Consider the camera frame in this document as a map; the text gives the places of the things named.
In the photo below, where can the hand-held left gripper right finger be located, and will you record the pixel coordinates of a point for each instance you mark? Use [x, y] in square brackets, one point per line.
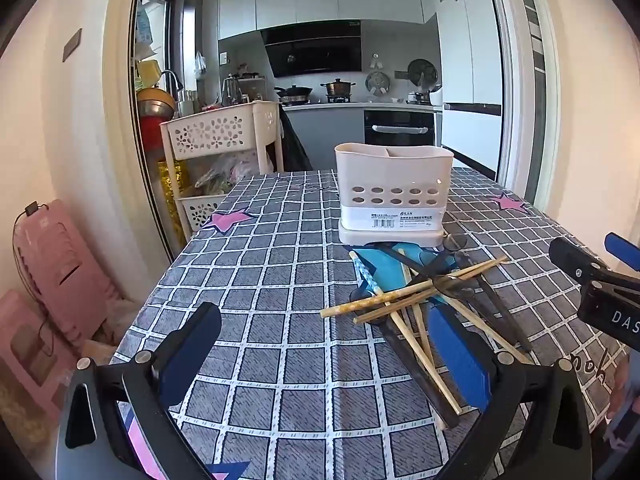
[457, 355]

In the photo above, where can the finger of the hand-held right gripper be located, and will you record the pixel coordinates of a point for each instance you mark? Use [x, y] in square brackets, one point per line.
[575, 257]
[622, 252]

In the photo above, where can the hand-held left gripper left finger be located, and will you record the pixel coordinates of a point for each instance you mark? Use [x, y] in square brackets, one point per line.
[187, 355]

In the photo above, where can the patterned bamboo chopstick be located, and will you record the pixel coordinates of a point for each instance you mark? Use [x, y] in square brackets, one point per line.
[350, 306]
[367, 274]

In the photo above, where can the cream plastic utensil holder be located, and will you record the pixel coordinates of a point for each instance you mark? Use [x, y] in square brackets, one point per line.
[395, 175]

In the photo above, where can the grey checked tablecloth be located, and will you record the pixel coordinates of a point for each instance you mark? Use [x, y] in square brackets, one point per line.
[280, 300]

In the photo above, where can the pink plastic stool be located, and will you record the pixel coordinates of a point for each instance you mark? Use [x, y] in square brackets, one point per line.
[25, 350]
[65, 270]

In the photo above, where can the gold foil pack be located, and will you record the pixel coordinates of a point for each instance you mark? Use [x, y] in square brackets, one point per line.
[170, 180]

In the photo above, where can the clear plastic bags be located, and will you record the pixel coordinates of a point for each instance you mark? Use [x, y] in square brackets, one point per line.
[225, 170]

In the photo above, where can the sliding glass door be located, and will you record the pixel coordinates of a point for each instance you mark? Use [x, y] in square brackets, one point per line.
[525, 60]

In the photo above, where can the black built-in oven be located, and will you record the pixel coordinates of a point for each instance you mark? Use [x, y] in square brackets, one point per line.
[400, 127]

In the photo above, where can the small cooking pot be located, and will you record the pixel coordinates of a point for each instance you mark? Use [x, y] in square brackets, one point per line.
[420, 97]

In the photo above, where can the red container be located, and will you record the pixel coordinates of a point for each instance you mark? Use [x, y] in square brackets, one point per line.
[149, 135]

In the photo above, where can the white refrigerator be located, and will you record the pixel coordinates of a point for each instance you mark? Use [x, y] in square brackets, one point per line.
[465, 60]

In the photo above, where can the cream plastic storage cart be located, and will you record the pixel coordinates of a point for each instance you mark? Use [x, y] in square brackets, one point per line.
[215, 127]

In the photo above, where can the dark cloth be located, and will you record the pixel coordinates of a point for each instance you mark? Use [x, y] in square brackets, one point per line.
[292, 140]

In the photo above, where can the round dark pan lid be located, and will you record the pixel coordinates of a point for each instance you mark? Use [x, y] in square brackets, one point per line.
[422, 72]

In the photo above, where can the metal canister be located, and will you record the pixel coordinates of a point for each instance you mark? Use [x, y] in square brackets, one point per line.
[186, 102]

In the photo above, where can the metal basin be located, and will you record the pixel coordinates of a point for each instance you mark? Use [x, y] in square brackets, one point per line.
[156, 103]

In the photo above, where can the grey kitchen counter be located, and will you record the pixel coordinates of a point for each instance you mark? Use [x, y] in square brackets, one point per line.
[330, 130]

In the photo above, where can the round metal steamer rack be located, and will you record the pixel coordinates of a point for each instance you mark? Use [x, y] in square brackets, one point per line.
[376, 83]

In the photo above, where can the glass kettle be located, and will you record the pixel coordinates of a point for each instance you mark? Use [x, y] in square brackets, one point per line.
[230, 91]

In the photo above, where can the condiment rack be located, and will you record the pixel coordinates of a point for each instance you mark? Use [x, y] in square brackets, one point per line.
[251, 90]

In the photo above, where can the curved kitchen faucet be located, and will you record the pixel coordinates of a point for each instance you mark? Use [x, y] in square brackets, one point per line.
[172, 77]

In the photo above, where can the black wok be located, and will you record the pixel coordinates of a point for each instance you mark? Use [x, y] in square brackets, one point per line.
[294, 93]

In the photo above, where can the yellow bag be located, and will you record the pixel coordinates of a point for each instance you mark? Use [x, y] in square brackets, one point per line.
[150, 72]

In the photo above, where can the metal stockpot with lid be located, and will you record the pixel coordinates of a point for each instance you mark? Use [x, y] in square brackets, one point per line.
[338, 88]

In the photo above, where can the hanging plastic bag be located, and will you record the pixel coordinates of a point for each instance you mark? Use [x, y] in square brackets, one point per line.
[200, 63]

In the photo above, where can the black range hood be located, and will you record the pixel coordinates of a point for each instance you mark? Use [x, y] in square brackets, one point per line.
[320, 52]

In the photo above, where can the kitchen window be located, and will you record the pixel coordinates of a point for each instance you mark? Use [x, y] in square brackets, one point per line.
[157, 25]

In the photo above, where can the blue white hanging packet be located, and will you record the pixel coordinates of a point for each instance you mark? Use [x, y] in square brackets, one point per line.
[144, 25]

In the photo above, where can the white wall hook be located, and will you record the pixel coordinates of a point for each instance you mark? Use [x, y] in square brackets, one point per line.
[375, 62]

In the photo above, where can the grey wall switch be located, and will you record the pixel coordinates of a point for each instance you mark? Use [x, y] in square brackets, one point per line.
[72, 45]

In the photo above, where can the white wall cabinets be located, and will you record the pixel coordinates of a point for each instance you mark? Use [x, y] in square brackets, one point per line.
[310, 5]

